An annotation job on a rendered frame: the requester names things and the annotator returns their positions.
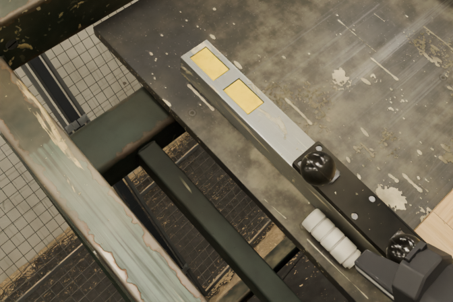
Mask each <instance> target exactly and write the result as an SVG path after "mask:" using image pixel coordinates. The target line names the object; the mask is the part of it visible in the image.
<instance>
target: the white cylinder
mask: <svg viewBox="0 0 453 302"><path fill-rule="evenodd" d="M302 225H303V226H304V227H305V228H306V229H307V230H308V231H309V232H311V234H312V235H313V236H314V237H315V239H316V240H317V241H318V242H320V244H321V245H322V246H323V247H324V248H325V249H326V250H327V251H329V252H330V254H331V255H332V256H333V257H334V258H335V259H336V260H337V261H338V262H339V263H340V264H342V265H343V266H344V267H345V268H346V267H347V268H348V269H350V268H351V267H353V266H354V265H355V260H356V259H357V258H358V257H359V256H360V253H361V252H360V251H359V250H358V249H357V246H356V245H355V244H354V243H353V242H352V241H351V240H350V239H349V238H348V237H345V235H344V233H343V232H342V231H341V230H340V229H339V228H338V227H335V224H334V223H333V222H332V221H331V220H330V219H329V218H326V215H325V214H324V213H323V212H322V211H321V210H320V209H318V208H317V209H315V210H314V211H313V212H312V213H311V214H310V215H309V216H308V217H307V218H306V219H305V220H304V221H303V222H302Z"/></svg>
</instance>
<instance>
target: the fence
mask: <svg viewBox="0 0 453 302"><path fill-rule="evenodd" d="M205 48H207V49H208V50H209V51H210V52H211V53H212V54H213V55H214V56H215V57H216V58H217V59H218V60H219V61H221V62H222V63H223V64H224V65H225V66H226V67H227V68H228V69H229V70H228V71H227V72H226V73H224V74H222V75H221V76H220V77H219V78H217V79H215V80H214V81H213V80H212V79H211V78H210V77H209V76H208V75H207V74H206V73H205V72H204V71H203V70H202V69H201V68H200V67H199V66H197V65H196V64H195V63H194V62H193V61H192V60H191V57H193V56H194V55H196V54H197V53H199V52H200V51H202V50H203V49H205ZM181 73H182V74H183V75H184V76H185V77H186V78H187V79H188V80H189V81H190V82H191V83H192V84H193V85H194V86H195V87H196V88H197V89H198V90H199V91H200V92H201V93H202V94H203V95H204V96H205V97H206V98H207V99H208V100H209V101H210V102H211V103H212V104H213V105H214V106H215V107H216V108H217V109H218V110H219V111H220V112H221V113H222V114H223V115H224V116H225V117H226V118H227V119H228V120H229V121H230V122H231V123H232V124H233V125H234V126H235V127H236V128H237V129H238V130H239V131H240V132H241V133H242V134H243V135H244V136H245V137H246V138H247V139H248V140H249V141H250V142H251V143H252V144H253V145H254V146H255V147H256V148H257V149H258V150H259V151H260V152H261V153H262V154H263V155H264V156H265V157H266V158H267V159H268V160H269V161H270V162H271V163H272V164H273V165H274V166H275V167H276V168H277V169H278V170H279V172H280V173H281V174H282V175H283V176H284V177H285V178H286V179H287V180H288V181H289V182H290V183H291V184H292V185H293V186H294V187H295V188H296V189H297V190H298V191H299V192H300V193H301V194H302V195H303V196H304V197H305V198H306V199H307V200H308V201H309V202H310V203H311V204H312V205H313V206H314V207H315V208H316V209H317V208H318V209H320V210H321V211H322V212H323V213H324V214H325V215H326V218H329V219H330V220H331V221H332V222H333V223H334V224H335V227H338V228H339V229H340V230H341V231H342V232H343V233H344V235H345V237H348V238H349V239H350V240H351V241H352V242H353V243H354V244H355V245H356V246H357V249H358V250H359V251H360V252H361V253H363V252H364V251H365V250H366V249H368V250H370V251H372V252H374V253H376V254H378V255H380V256H383V255H382V254H381V253H380V252H379V251H378V250H377V249H376V248H375V247H374V246H373V245H372V244H371V243H370V242H369V241H368V240H367V239H365V238H364V237H363V236H362V235H361V234H360V233H359V232H358V231H357V230H356V229H355V228H354V227H353V226H352V225H351V224H350V223H349V222H348V221H347V220H346V219H345V218H344V217H343V216H342V215H341V214H340V213H339V212H338V211H337V210H336V209H335V208H334V207H333V206H332V205H331V204H330V203H329V202H328V201H327V200H326V199H325V198H324V197H323V196H322V195H321V194H320V193H319V192H318V191H316V190H315V189H314V188H313V187H312V186H311V185H310V184H309V183H307V182H306V181H305V180H304V178H303V177H302V176H301V175H300V174H299V173H298V172H297V171H296V170H295V169H294V168H293V166H292V163H293V162H294V160H296V159H297V158H298V157H299V156H300V155H302V153H304V152H305V151H306V150H307V149H308V148H310V147H311V146H312V145H313V144H315V142H314V141H313V140H312V139H311V138H310V137H309V136H308V135H307V134H306V133H305V132H304V131H303V130H302V129H301V128H300V127H298V126H297V125H296V124H295V123H294V122H293V121H292V120H291V119H290V118H289V117H288V116H287V115H285V114H284V113H283V112H282V111H281V110H280V109H279V108H278V107H277V106H276V105H275V104H274V103H273V102H272V101H271V100H270V99H269V98H268V97H267V96H266V95H265V94H264V93H263V92H262V91H261V90H259V89H258V88H257V87H256V86H255V85H254V84H253V83H252V82H251V81H250V80H249V79H248V78H247V77H245V76H244V75H243V74H242V73H241V72H240V71H239V70H238V69H237V68H236V67H235V66H234V65H233V64H232V63H231V62H230V61H229V60H228V59H227V58H226V57H225V56H224V55H223V54H222V53H220V52H219V51H218V50H217V49H216V48H215V47H214V46H213V45H212V44H211V43H210V42H209V41H207V40H205V41H204V42H202V43H201V44H199V45H198V46H196V47H195V48H193V49H192V50H190V51H189V52H187V53H186V54H184V55H183V56H181ZM237 80H241V81H242V82H243V83H244V84H245V85H246V86H247V87H248V88H249V89H250V90H251V91H252V92H253V93H254V94H255V95H256V96H257V97H258V98H259V99H260V100H261V101H262V102H263V104H261V105H260V106H259V107H258V108H256V109H255V110H254V111H252V112H251V113H250V114H247V113H246V112H245V111H244V110H243V109H242V108H241V107H240V106H239V105H238V104H237V103H236V102H235V101H234V100H233V99H232V98H230V97H229V96H228V95H227V94H226V93H225V92H224V90H225V89H226V88H228V87H229V86H230V85H231V84H233V83H234V82H236V81H237Z"/></svg>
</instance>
